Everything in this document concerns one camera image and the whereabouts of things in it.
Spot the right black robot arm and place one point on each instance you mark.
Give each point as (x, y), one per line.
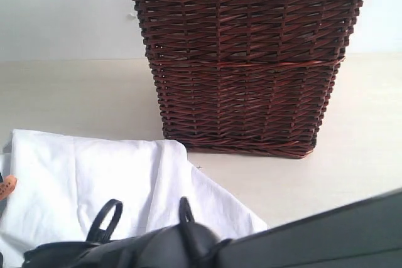
(366, 233)

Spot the white t-shirt red print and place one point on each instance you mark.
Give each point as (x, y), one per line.
(64, 181)

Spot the dark brown wicker basket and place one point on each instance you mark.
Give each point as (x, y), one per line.
(245, 76)

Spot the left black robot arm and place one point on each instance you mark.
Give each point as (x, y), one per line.
(187, 245)

